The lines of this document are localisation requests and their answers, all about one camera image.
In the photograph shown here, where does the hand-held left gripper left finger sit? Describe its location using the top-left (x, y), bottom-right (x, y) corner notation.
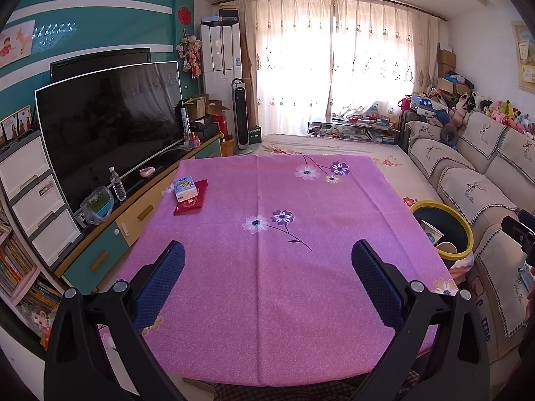
top-left (44, 240), bottom-right (187, 401)

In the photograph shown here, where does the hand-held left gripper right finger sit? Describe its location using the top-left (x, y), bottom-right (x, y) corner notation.
top-left (351, 239), bottom-right (492, 401)

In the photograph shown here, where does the yellow-rimmed trash bin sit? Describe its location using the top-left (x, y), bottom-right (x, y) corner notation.
top-left (410, 200), bottom-right (475, 270)

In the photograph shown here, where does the white instant noodle cup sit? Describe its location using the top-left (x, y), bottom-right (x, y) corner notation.
top-left (420, 219), bottom-right (444, 247)

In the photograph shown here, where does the clear plastic bag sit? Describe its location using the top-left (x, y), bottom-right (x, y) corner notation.
top-left (518, 259), bottom-right (535, 289)

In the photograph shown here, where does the beige sofa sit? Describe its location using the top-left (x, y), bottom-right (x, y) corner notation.
top-left (401, 111), bottom-right (535, 364)

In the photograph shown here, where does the teal and yellow television cabinet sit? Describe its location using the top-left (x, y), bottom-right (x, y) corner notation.
top-left (54, 134), bottom-right (222, 297)

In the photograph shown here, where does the red booklet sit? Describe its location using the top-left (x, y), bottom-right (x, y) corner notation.
top-left (173, 179), bottom-right (209, 216)

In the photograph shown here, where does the blue tissue pack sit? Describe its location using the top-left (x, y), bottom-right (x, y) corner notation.
top-left (173, 174), bottom-right (199, 202)

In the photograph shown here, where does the plastic bag of greens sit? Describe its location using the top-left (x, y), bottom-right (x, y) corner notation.
top-left (79, 186), bottom-right (114, 225)

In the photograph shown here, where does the pink floral tablecloth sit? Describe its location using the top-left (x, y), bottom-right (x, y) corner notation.
top-left (98, 154), bottom-right (458, 387)

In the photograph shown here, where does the pile of plush toys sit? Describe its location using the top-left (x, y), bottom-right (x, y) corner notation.
top-left (449, 92), bottom-right (535, 140)

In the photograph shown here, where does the clear water bottle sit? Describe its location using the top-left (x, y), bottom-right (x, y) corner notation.
top-left (109, 167), bottom-right (127, 202)

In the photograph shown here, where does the floral bed sheet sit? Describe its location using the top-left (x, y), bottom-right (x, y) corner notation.
top-left (259, 134), bottom-right (444, 218)

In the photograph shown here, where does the shelf of books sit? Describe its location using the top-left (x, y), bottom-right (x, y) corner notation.
top-left (0, 205), bottom-right (63, 352)

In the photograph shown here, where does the blue star plush toy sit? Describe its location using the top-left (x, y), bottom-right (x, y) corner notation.
top-left (410, 94), bottom-right (450, 128)

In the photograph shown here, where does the cluttered glass coffee table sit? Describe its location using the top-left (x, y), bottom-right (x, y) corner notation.
top-left (308, 115), bottom-right (401, 145)

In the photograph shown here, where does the large flat television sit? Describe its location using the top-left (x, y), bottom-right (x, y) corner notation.
top-left (34, 62), bottom-right (185, 214)

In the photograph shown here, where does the stack of cardboard boxes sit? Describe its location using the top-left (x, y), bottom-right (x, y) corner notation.
top-left (437, 44), bottom-right (473, 97)

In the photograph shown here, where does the white plastic drawer unit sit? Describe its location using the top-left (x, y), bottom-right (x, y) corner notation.
top-left (0, 129), bottom-right (84, 271)

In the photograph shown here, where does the open cardboard box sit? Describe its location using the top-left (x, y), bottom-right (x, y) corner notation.
top-left (205, 99), bottom-right (230, 117)

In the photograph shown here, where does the black tower fan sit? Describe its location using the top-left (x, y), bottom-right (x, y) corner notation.
top-left (231, 77), bottom-right (252, 156)

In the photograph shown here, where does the framed photo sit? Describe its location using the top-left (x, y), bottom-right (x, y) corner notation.
top-left (0, 105), bottom-right (33, 145)

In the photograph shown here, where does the smaller black television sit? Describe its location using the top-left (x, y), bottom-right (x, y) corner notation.
top-left (50, 48), bottom-right (152, 83)

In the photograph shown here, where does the white standing air conditioner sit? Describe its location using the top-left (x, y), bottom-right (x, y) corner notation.
top-left (200, 23), bottom-right (242, 151)

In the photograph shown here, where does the hanging flower decoration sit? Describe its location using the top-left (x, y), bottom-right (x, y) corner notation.
top-left (176, 30), bottom-right (203, 79)

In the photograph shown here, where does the beige sheer curtain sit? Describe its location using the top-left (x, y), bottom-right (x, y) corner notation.
top-left (238, 0), bottom-right (439, 136)

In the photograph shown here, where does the dark flat box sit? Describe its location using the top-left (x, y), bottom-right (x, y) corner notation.
top-left (202, 5), bottom-right (240, 26)

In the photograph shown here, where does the framed wall poster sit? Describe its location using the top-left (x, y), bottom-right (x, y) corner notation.
top-left (512, 21), bottom-right (535, 93)

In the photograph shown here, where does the cartoon wall poster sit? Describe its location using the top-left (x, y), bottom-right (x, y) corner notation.
top-left (0, 20), bottom-right (35, 68)

